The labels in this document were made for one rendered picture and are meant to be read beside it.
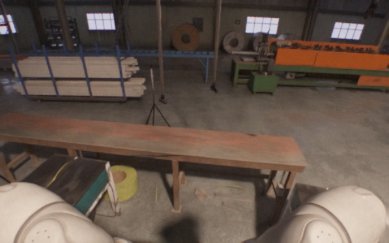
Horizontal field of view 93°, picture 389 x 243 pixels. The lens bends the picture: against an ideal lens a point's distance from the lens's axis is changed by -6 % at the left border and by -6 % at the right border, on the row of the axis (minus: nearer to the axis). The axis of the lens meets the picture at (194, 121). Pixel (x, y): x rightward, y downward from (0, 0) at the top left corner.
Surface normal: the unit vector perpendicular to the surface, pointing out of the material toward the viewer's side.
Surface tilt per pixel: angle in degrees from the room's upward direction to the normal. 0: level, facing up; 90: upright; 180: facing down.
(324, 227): 27
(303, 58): 90
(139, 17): 90
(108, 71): 90
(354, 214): 17
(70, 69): 90
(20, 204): 2
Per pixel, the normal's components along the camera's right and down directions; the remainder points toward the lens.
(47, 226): 0.03, -0.56
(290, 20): -0.01, 0.48
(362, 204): 0.15, -0.80
